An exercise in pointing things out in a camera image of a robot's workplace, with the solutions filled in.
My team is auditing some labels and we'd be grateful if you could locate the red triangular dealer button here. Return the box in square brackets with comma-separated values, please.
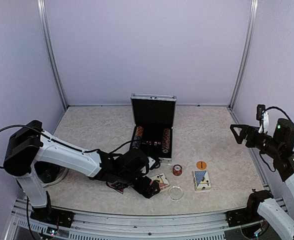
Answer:
[109, 182, 126, 194]

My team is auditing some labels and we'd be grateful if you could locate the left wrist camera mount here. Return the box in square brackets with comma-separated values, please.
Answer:
[147, 156, 161, 171]

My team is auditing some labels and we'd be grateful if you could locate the black mug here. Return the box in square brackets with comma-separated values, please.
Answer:
[34, 161, 60, 184]

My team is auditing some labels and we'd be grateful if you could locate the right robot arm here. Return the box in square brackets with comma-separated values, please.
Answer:
[227, 118, 294, 240]

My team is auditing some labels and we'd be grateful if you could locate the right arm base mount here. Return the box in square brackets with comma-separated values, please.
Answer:
[225, 190, 274, 228]

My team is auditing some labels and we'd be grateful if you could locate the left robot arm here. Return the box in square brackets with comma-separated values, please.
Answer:
[0, 120, 160, 223]

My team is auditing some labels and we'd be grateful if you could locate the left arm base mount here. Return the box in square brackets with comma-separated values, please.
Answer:
[30, 207, 75, 228]

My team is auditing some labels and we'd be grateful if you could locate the blue playing card deck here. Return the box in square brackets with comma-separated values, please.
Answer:
[192, 170, 212, 191]

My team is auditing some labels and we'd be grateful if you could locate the right chip row in case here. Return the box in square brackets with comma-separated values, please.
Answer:
[161, 128, 171, 154]

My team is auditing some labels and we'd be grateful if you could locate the left chip row in case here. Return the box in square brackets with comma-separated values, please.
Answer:
[131, 126, 144, 149]

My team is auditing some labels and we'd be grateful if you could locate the clear round tray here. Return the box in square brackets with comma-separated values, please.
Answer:
[40, 166, 68, 188]

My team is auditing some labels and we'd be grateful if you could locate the front aluminium frame rail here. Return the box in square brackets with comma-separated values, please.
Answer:
[10, 199, 294, 240]

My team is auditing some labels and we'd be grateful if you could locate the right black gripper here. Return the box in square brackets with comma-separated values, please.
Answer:
[230, 124, 283, 159]

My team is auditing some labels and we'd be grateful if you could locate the aluminium post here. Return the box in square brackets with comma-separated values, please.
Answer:
[37, 0, 69, 111]
[228, 0, 259, 111]

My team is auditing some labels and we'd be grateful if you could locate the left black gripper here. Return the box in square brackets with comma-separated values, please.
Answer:
[118, 171, 161, 199]

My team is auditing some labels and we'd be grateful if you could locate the red poker chip stack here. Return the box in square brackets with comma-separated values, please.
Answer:
[172, 164, 183, 176]

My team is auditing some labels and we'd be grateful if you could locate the chip row in case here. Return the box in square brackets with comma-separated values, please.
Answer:
[161, 128, 171, 154]
[131, 126, 144, 149]

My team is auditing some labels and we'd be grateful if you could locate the aluminium poker case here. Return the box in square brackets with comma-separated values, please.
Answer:
[130, 93, 177, 163]

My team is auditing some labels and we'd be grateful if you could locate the orange big blind button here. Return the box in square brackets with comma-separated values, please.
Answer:
[196, 160, 207, 170]

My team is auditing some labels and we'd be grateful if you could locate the red playing card deck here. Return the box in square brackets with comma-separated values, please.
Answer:
[150, 173, 170, 190]

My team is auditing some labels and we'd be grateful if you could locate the clear round dealer puck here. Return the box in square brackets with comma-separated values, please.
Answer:
[168, 186, 184, 201]

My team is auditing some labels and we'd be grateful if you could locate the left rear aluminium post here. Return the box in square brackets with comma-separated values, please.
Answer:
[37, 0, 69, 111]

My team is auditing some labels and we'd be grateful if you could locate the right rear aluminium post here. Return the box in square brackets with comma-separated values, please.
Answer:
[228, 0, 259, 111]

